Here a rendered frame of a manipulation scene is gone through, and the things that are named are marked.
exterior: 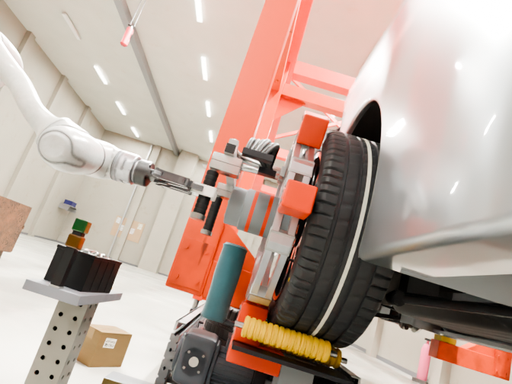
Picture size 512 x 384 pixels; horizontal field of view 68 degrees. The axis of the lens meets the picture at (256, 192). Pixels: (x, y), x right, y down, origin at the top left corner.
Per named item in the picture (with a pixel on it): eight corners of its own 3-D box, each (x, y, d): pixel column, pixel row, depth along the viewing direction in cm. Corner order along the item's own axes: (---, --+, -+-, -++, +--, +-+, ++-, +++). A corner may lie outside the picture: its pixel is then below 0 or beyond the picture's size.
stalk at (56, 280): (59, 289, 110) (87, 222, 115) (48, 285, 110) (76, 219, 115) (63, 289, 114) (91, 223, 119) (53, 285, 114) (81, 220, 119)
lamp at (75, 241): (76, 249, 113) (81, 236, 114) (63, 245, 113) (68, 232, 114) (81, 250, 117) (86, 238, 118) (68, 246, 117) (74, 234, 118)
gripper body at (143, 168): (136, 187, 113) (165, 196, 112) (128, 179, 104) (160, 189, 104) (145, 164, 114) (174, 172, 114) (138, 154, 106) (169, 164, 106)
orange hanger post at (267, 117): (219, 290, 345) (291, 62, 405) (198, 283, 346) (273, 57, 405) (219, 289, 363) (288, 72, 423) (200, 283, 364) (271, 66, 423)
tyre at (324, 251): (439, 207, 81) (388, 125, 140) (332, 174, 81) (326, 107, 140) (331, 398, 110) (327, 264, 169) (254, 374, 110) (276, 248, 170)
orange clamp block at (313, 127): (320, 150, 112) (330, 120, 109) (294, 142, 113) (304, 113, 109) (319, 145, 119) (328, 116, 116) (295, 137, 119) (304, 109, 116)
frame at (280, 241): (274, 311, 92) (329, 114, 106) (248, 302, 93) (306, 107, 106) (260, 301, 145) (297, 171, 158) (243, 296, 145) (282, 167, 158)
